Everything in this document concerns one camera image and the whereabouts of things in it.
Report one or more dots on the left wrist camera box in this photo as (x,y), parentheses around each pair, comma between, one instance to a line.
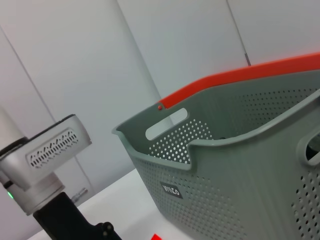
(55,145)

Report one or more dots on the grey perforated storage bin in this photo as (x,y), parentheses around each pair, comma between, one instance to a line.
(237,175)

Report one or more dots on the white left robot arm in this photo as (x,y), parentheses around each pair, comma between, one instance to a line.
(42,195)

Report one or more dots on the small red toy brick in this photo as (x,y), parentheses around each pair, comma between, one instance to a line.
(156,237)

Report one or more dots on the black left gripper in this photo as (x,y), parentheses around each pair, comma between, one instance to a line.
(67,225)

